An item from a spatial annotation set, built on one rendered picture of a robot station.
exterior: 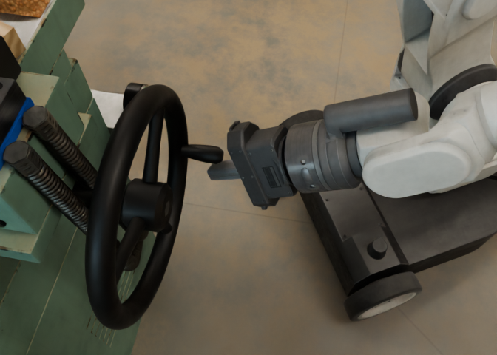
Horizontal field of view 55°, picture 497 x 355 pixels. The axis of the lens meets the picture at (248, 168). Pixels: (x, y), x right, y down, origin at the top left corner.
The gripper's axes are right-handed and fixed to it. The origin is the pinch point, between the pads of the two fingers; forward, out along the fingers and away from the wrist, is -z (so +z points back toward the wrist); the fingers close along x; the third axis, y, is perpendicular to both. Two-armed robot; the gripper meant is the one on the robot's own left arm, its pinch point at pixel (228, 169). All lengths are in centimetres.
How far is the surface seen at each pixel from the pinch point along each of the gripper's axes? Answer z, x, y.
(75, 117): -6.4, 16.6, 12.8
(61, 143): -4.0, 15.8, 18.0
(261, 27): -49, -8, -123
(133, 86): -21.3, 11.4, -13.9
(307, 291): -23, -64, -39
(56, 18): -15.5, 26.3, -0.7
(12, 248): -10.0, 8.9, 25.4
